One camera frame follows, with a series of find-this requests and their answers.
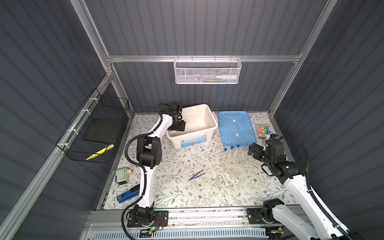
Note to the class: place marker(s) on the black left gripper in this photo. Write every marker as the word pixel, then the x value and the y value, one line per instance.
pixel 181 126

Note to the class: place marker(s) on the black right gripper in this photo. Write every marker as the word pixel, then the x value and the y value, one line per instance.
pixel 256 154

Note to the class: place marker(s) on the blue capped test tube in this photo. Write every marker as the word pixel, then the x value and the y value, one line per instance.
pixel 225 155
pixel 236 150
pixel 231 153

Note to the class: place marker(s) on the clear test tube rack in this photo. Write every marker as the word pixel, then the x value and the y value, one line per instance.
pixel 234 164

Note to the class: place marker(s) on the white plastic storage box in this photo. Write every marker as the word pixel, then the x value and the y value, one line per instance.
pixel 201 123

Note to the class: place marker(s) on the small clear glass beaker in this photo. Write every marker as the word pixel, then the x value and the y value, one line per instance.
pixel 234 173

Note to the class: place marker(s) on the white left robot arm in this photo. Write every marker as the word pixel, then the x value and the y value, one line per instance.
pixel 149 155

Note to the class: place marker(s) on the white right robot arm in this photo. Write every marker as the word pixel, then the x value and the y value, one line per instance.
pixel 324 224

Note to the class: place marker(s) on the colourful pH paper pack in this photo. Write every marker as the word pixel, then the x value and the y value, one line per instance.
pixel 263 131

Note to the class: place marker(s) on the blue plastic box lid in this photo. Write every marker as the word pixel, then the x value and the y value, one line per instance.
pixel 236 128

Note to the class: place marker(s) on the white bottle in basket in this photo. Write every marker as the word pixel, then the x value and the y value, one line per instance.
pixel 226 77

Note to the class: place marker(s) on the small green white device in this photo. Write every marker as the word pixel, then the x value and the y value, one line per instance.
pixel 122 176

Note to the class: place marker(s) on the blue object at table edge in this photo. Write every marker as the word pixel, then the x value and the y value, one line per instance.
pixel 128 195

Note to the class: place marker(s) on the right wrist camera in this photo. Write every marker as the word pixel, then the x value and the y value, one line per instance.
pixel 273 137

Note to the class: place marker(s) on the white wire mesh basket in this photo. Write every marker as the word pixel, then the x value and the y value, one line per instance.
pixel 203 70

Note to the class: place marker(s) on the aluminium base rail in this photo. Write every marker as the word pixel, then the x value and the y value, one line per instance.
pixel 192 217

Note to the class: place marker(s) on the black wire wall basket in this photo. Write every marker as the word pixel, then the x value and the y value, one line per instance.
pixel 96 132

